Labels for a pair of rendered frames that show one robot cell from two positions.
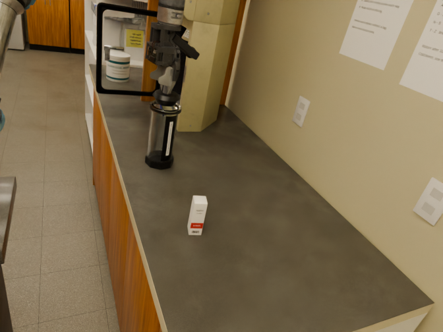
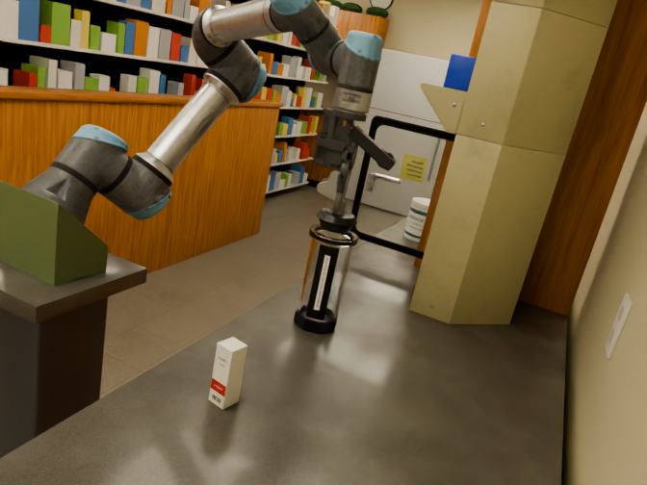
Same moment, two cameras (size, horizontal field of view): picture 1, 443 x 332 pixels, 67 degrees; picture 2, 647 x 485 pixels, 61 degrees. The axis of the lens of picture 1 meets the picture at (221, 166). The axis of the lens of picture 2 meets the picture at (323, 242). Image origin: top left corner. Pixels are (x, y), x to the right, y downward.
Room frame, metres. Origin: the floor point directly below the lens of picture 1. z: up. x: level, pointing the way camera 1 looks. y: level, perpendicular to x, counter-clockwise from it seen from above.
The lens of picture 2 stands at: (0.31, -0.65, 1.51)
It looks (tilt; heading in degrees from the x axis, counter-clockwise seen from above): 18 degrees down; 50
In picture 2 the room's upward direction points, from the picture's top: 12 degrees clockwise
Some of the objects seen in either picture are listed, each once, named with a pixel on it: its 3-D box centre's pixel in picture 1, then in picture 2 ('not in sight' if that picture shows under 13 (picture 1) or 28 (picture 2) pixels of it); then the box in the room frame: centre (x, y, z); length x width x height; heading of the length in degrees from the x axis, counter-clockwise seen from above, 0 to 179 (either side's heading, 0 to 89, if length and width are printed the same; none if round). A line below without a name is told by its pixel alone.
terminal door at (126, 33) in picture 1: (130, 53); (403, 189); (1.56, 0.53, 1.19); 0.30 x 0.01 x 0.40; 119
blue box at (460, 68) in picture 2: not in sight; (468, 74); (1.57, 0.41, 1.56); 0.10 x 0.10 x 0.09; 29
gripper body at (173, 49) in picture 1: (165, 44); (340, 140); (1.04, 0.25, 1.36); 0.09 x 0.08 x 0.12; 135
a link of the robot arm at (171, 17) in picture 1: (171, 16); (351, 101); (1.05, 0.24, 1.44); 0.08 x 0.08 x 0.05
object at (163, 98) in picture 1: (167, 93); (337, 214); (1.06, 0.23, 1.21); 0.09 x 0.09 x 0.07
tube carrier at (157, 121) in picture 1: (162, 134); (324, 276); (1.06, 0.23, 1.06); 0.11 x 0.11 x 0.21
